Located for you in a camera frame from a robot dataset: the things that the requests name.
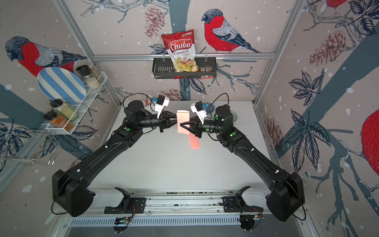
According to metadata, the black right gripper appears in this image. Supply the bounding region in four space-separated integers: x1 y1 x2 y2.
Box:
180 117 224 140

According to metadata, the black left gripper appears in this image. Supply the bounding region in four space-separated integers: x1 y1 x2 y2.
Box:
137 111 183 134

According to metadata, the pink square paper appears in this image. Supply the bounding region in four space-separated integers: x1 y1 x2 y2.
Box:
189 133 201 149
176 110 190 135

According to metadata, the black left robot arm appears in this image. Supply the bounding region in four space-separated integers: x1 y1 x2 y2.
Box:
52 101 177 217

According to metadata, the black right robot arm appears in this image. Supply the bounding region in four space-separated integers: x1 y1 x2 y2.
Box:
178 105 305 222

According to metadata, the blue patterned ceramic bowl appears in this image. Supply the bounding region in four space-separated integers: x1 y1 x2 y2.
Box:
203 102 215 114

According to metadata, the teal striped ceramic bowl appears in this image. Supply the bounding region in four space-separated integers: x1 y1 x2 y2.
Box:
231 111 238 122

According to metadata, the red Chuba chips bag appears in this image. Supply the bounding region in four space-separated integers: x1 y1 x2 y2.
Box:
161 30 198 73

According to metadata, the black lid spice jar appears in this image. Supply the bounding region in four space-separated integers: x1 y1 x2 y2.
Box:
76 65 100 89

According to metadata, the green spice jar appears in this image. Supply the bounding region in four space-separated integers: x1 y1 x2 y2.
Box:
50 99 79 121

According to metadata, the orange spice jar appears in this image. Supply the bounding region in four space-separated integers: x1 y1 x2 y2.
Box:
43 111 74 132

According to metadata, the blue striped plate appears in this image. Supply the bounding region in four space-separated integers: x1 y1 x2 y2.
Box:
37 67 87 105

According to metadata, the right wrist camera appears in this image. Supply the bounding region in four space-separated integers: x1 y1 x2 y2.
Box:
190 101 207 124

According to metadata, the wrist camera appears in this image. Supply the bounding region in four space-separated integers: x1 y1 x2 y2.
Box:
153 95 170 118
190 101 207 124

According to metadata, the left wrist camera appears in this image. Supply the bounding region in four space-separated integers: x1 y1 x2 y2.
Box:
153 95 170 118

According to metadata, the black wire basket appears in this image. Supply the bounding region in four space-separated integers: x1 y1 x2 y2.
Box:
152 57 217 79

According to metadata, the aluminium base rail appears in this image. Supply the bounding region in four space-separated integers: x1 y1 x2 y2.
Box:
63 189 309 217

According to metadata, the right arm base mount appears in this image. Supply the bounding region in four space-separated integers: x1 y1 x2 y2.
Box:
220 186 264 213

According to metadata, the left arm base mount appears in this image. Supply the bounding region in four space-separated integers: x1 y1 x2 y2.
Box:
104 187 147 214

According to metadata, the white wire shelf rack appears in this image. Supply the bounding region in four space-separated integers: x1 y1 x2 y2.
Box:
37 67 108 135

